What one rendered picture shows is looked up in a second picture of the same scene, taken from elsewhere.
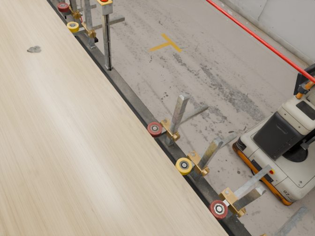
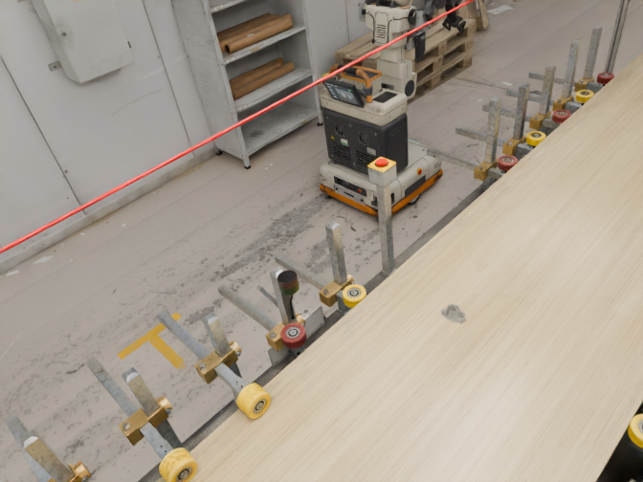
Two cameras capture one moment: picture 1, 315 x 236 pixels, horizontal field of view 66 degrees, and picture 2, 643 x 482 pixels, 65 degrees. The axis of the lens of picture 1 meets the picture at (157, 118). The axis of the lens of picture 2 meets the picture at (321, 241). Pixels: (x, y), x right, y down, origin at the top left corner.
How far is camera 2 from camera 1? 2.35 m
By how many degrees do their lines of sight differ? 55
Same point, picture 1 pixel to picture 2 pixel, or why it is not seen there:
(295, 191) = not seen: hidden behind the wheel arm
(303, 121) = (401, 99)
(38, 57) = (468, 301)
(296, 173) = (414, 152)
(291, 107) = (387, 105)
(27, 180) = not seen: outside the picture
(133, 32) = (112, 417)
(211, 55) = (185, 269)
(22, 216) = not seen: outside the picture
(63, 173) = (627, 202)
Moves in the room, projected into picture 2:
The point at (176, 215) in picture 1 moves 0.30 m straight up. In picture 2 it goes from (590, 131) to (606, 66)
